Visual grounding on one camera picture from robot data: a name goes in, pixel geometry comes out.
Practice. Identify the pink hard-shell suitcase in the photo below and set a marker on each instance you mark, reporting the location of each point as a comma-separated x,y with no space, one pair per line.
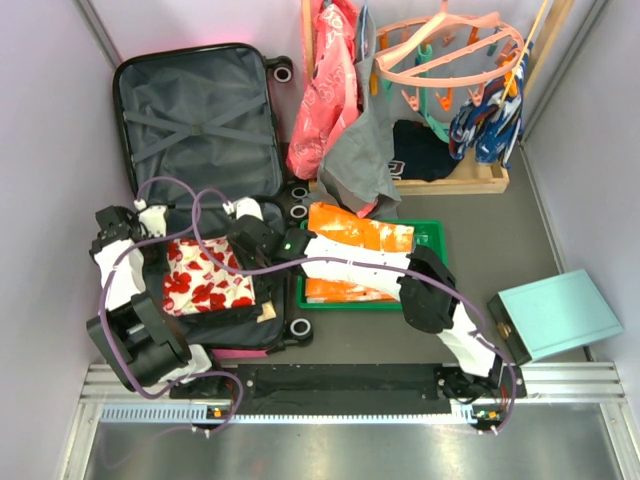
197,127

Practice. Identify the white red floral garment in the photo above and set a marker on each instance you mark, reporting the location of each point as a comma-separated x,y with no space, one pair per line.
194,284

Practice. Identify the light blue plastic tray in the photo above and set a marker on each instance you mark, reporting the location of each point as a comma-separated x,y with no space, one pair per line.
551,316

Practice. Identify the orange item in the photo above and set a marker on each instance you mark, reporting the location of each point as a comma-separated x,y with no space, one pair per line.
344,227

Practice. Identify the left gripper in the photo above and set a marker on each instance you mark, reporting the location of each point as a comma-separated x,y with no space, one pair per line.
161,268

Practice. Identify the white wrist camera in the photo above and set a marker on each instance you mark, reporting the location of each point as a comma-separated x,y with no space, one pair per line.
152,217
243,207

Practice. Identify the green plastic tray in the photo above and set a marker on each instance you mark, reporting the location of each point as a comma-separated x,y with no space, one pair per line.
426,233

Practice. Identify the teal round clothes hanger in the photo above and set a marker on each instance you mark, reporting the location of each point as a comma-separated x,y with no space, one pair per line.
412,73

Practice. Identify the blue white patterned garment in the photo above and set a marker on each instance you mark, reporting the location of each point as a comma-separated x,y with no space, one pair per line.
492,127

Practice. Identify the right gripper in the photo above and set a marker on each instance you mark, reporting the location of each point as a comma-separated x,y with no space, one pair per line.
242,259

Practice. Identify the grey hanging garment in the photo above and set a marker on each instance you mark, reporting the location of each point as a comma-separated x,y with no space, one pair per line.
355,173

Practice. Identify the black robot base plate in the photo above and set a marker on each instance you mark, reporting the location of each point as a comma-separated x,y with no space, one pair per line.
361,389

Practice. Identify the pink round clothes hanger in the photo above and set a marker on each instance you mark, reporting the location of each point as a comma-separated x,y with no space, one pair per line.
502,46

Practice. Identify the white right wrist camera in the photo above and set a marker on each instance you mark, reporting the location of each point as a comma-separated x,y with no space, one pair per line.
243,207

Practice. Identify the wooden clothes rack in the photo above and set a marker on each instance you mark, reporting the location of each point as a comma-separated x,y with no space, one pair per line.
469,177

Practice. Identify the aluminium rail frame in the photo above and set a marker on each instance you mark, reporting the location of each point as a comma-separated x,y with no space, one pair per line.
377,421

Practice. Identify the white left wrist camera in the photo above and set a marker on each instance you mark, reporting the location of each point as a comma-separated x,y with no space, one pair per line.
152,217

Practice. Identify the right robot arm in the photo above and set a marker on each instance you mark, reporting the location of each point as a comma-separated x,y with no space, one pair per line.
418,280

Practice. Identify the dark navy folded garment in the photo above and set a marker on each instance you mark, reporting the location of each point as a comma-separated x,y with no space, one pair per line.
419,154

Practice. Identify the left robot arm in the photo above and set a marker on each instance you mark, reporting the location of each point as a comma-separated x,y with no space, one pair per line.
135,336

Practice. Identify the coral patterned jacket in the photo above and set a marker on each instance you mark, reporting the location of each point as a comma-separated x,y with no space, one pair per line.
330,101

